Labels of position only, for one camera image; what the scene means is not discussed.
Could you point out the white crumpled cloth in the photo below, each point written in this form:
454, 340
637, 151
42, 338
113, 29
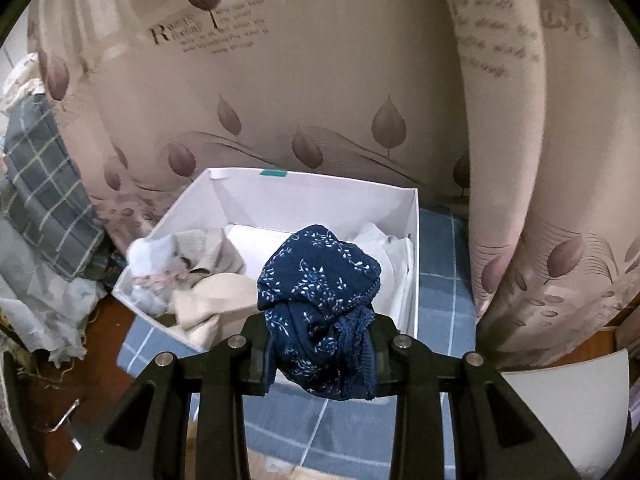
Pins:
40, 300

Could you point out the white cardboard box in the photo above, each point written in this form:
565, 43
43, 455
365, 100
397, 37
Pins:
310, 200

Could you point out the navy floral underwear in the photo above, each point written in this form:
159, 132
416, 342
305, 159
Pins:
320, 300

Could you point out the pale sock with pink trim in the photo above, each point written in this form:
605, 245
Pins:
150, 260

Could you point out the beige underwear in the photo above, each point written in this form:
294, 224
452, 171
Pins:
215, 305

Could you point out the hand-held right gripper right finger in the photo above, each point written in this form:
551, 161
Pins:
384, 360

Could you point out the grey plaid cloth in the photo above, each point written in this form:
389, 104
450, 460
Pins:
45, 185

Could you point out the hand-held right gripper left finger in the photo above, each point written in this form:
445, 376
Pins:
252, 357

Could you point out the leaf print curtain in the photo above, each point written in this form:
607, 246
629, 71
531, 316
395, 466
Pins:
325, 85

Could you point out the white board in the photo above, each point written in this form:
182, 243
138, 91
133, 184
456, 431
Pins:
575, 400

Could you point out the blue checked cloth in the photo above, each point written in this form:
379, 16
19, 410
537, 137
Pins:
440, 285

